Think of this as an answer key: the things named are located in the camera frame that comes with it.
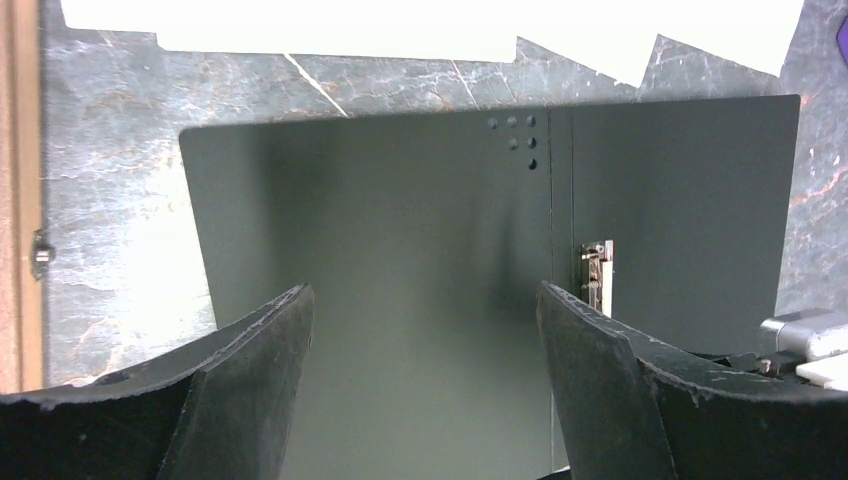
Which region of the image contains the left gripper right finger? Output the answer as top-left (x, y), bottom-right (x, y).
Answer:
top-left (537, 282), bottom-right (847, 479)

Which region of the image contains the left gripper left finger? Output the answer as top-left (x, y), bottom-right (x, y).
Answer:
top-left (1, 284), bottom-right (315, 479)

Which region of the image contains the teal folder black inside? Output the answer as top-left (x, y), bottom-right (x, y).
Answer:
top-left (179, 95), bottom-right (800, 479)

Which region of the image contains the printed paper sheet top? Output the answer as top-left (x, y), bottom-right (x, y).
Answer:
top-left (515, 0), bottom-right (803, 87)

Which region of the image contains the white paper sheet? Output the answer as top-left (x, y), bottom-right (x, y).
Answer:
top-left (60, 1), bottom-right (516, 63)

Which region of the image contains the metal folder clip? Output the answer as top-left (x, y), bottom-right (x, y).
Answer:
top-left (580, 240), bottom-right (614, 317)

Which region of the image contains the wooden chessboard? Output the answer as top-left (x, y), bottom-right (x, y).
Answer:
top-left (1, 1), bottom-right (52, 393)

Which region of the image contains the purple metronome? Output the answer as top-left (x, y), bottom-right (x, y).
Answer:
top-left (836, 17), bottom-right (848, 65)

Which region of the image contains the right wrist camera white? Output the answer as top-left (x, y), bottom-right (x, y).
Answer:
top-left (758, 308), bottom-right (847, 392)

